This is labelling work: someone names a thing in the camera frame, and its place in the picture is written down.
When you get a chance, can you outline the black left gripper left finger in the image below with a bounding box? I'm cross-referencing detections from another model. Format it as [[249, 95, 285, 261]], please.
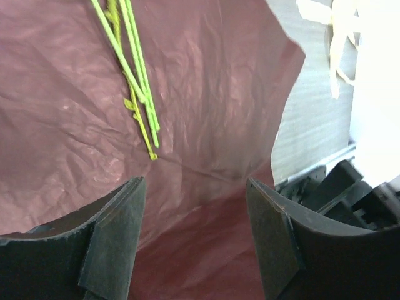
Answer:
[[1, 177, 146, 299]]

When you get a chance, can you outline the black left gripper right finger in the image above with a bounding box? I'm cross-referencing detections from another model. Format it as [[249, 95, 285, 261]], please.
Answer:
[[246, 178, 399, 299]]

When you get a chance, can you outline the dark red wrapping paper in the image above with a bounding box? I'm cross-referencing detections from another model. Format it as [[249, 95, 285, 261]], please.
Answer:
[[1, 1, 305, 299]]

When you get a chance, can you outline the cream printed ribbon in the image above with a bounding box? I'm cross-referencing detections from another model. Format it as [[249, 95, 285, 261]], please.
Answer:
[[296, 0, 361, 99]]

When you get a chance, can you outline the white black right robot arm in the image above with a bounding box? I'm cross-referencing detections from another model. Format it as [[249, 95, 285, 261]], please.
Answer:
[[301, 1, 399, 229]]

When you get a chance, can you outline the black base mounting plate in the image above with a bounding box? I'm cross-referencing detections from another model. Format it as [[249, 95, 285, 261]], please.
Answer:
[[276, 166, 326, 203]]

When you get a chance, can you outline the white rose stem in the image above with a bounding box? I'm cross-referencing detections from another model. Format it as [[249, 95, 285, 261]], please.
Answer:
[[91, 0, 147, 104]]

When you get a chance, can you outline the pale pink rose stem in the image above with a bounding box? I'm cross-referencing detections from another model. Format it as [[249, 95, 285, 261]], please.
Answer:
[[105, 0, 158, 161]]

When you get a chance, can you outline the aluminium front rail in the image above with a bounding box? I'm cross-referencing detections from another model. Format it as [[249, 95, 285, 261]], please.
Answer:
[[275, 143, 356, 188]]

